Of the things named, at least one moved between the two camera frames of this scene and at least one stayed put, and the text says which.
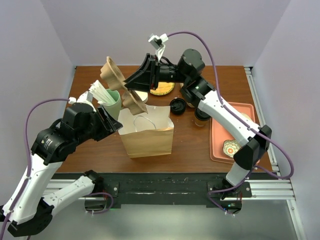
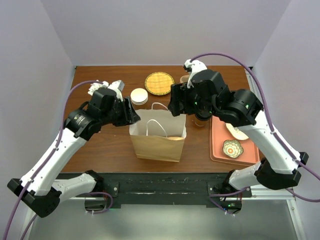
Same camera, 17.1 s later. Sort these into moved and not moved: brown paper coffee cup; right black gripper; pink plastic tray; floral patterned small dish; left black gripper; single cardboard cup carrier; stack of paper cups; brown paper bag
Moved: left black gripper; brown paper bag; single cardboard cup carrier; right black gripper
Not moved: brown paper coffee cup; stack of paper cups; pink plastic tray; floral patterned small dish
